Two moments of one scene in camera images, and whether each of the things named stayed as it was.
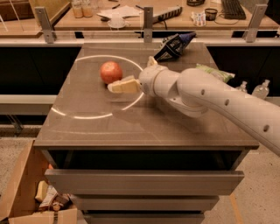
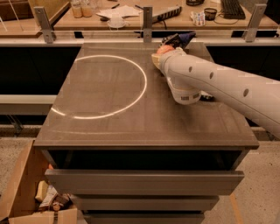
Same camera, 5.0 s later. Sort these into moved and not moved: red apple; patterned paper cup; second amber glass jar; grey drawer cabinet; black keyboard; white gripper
Moved: white gripper; red apple
Not moved: grey drawer cabinet; black keyboard; second amber glass jar; patterned paper cup
